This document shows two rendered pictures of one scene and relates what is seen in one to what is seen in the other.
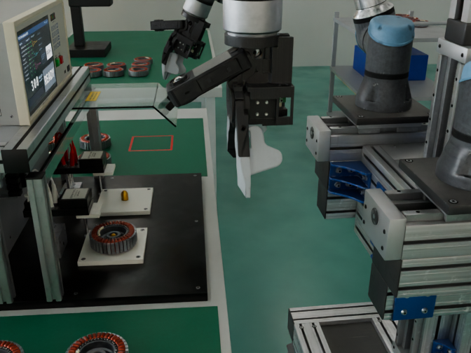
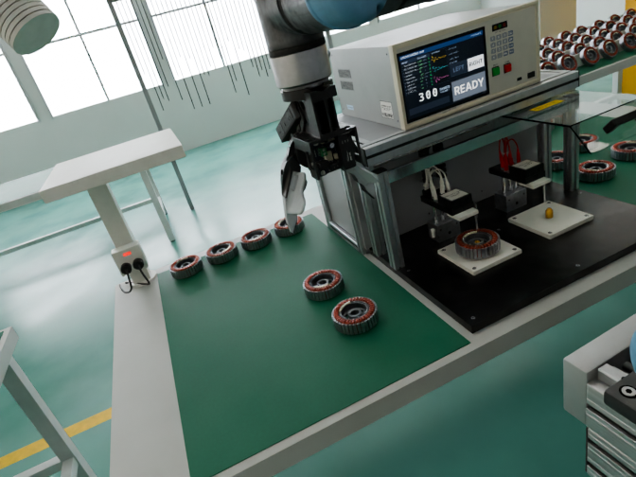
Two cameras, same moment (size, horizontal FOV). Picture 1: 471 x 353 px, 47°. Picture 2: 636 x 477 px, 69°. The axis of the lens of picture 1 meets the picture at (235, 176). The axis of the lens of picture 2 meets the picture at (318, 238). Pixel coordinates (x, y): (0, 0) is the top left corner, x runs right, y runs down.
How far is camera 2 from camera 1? 85 cm
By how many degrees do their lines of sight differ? 70
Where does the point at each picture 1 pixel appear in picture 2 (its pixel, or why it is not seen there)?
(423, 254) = (619, 445)
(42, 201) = (379, 191)
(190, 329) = (427, 342)
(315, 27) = not seen: outside the picture
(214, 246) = (561, 297)
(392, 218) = (570, 359)
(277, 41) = (301, 96)
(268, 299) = not seen: outside the picture
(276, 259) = not seen: outside the picture
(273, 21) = (287, 77)
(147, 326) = (412, 319)
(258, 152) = (295, 196)
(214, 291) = (489, 331)
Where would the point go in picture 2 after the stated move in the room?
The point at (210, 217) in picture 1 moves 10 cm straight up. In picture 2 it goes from (611, 270) to (613, 232)
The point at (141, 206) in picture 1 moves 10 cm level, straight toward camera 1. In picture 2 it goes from (550, 228) to (524, 243)
